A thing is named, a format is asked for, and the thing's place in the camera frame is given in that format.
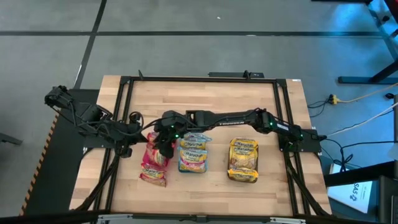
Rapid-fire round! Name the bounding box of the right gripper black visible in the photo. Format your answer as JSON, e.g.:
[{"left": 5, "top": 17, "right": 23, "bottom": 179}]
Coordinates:
[{"left": 153, "top": 110, "right": 191, "bottom": 159}]

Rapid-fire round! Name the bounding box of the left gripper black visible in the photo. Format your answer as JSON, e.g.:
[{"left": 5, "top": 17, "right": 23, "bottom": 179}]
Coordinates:
[{"left": 119, "top": 119, "right": 149, "bottom": 159}]

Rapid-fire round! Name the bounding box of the red plastic bin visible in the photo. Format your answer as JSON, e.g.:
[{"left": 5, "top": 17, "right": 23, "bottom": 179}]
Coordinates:
[{"left": 141, "top": 132, "right": 175, "bottom": 188}]

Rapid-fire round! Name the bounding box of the black plastic bin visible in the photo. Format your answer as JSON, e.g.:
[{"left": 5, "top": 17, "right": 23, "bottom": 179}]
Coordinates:
[{"left": 226, "top": 137, "right": 261, "bottom": 185}]

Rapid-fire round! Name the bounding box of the black furniture foot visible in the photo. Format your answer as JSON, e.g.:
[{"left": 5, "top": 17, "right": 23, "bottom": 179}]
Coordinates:
[{"left": 0, "top": 132, "right": 24, "bottom": 147}]

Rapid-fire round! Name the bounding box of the white printed paper sign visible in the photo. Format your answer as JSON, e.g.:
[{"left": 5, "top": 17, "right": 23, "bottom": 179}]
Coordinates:
[{"left": 327, "top": 163, "right": 374, "bottom": 215}]

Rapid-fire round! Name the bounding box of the black desk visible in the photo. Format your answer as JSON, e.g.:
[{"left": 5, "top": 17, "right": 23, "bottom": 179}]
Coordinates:
[{"left": 323, "top": 160, "right": 398, "bottom": 224}]

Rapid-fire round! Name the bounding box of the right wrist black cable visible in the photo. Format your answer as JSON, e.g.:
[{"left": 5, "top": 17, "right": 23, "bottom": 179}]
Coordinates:
[{"left": 141, "top": 117, "right": 164, "bottom": 133}]

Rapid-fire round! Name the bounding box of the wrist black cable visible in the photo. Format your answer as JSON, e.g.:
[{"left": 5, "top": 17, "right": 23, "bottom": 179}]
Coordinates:
[
  {"left": 128, "top": 111, "right": 146, "bottom": 128},
  {"left": 141, "top": 117, "right": 164, "bottom": 133}
]

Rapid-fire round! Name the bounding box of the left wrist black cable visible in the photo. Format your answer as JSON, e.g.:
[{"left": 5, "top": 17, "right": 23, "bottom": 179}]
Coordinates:
[{"left": 128, "top": 111, "right": 146, "bottom": 128}]

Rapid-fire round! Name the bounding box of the black aluminium table frame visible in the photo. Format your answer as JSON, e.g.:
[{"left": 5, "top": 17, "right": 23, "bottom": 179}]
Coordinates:
[{"left": 70, "top": 75, "right": 333, "bottom": 218}]

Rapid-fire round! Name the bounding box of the black bracket bar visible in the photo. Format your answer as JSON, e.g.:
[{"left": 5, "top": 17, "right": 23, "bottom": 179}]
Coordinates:
[{"left": 207, "top": 70, "right": 266, "bottom": 79}]

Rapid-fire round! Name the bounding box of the silver table edge rail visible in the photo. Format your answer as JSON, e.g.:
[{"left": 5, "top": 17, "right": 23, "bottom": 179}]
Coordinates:
[{"left": 96, "top": 213, "right": 307, "bottom": 224}]

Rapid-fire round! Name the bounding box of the yellow extension cord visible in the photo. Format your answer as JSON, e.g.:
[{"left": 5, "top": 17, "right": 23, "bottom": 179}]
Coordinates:
[{"left": 328, "top": 82, "right": 398, "bottom": 106}]

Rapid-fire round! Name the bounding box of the black desk leg frame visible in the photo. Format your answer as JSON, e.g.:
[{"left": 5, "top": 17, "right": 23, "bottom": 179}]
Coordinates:
[{"left": 337, "top": 0, "right": 398, "bottom": 85}]

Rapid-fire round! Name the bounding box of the white floor cable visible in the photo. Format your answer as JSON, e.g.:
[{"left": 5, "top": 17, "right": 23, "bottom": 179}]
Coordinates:
[{"left": 326, "top": 102, "right": 398, "bottom": 137}]

